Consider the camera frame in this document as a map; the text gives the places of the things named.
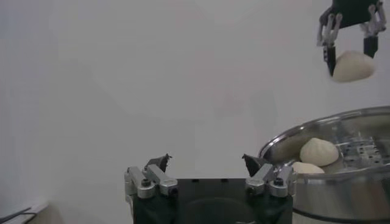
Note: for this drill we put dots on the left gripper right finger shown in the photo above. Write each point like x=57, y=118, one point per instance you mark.
x=262, y=176

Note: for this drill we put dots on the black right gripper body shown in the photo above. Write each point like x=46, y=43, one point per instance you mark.
x=353, y=12

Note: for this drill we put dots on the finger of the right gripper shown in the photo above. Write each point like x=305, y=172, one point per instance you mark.
x=330, y=58
x=371, y=45

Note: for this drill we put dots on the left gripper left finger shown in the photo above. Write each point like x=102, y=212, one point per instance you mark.
x=158, y=178

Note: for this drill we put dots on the white steamed baozi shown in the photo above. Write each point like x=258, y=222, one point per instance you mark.
x=306, y=168
x=353, y=67
x=318, y=151

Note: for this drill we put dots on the stainless steel steamer basket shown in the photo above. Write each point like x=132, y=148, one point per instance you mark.
x=335, y=194

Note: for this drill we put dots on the white side table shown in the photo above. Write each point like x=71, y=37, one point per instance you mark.
x=41, y=208

